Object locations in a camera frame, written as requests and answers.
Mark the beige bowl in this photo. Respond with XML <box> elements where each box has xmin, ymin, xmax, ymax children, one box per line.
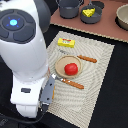
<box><xmin>116</xmin><ymin>4</ymin><xmax>128</xmax><ymax>30</ymax></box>

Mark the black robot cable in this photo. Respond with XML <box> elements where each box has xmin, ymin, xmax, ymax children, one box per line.
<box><xmin>0</xmin><ymin>108</ymin><xmax>48</xmax><ymax>126</ymax></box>

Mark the red toy tomato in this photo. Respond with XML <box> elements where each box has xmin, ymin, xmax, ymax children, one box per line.
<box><xmin>64</xmin><ymin>63</ymin><xmax>78</xmax><ymax>75</ymax></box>

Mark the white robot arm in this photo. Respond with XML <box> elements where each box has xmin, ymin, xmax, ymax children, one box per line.
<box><xmin>0</xmin><ymin>0</ymin><xmax>51</xmax><ymax>118</ymax></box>

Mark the yellow toy cheese wedge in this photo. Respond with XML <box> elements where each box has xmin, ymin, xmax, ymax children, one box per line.
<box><xmin>82</xmin><ymin>8</ymin><xmax>95</xmax><ymax>17</ymax></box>

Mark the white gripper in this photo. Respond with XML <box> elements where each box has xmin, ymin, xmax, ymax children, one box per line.
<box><xmin>9</xmin><ymin>73</ymin><xmax>56</xmax><ymax>119</ymax></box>

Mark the beige woven placemat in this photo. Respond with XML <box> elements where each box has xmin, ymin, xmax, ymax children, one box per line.
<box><xmin>47</xmin><ymin>31</ymin><xmax>114</xmax><ymax>128</ymax></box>

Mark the grey toy saucepan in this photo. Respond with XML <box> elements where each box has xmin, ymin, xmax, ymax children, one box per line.
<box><xmin>80</xmin><ymin>2</ymin><xmax>102</xmax><ymax>24</ymax></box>

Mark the yellow toy butter box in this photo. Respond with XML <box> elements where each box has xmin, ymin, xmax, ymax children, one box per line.
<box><xmin>57</xmin><ymin>38</ymin><xmax>75</xmax><ymax>48</ymax></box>

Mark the grey toy pot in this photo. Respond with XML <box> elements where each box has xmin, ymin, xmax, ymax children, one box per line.
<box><xmin>56</xmin><ymin>0</ymin><xmax>84</xmax><ymax>19</ymax></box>

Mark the round beige toy plate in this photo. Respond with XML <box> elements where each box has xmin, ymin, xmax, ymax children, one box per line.
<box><xmin>55</xmin><ymin>55</ymin><xmax>82</xmax><ymax>79</ymax></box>

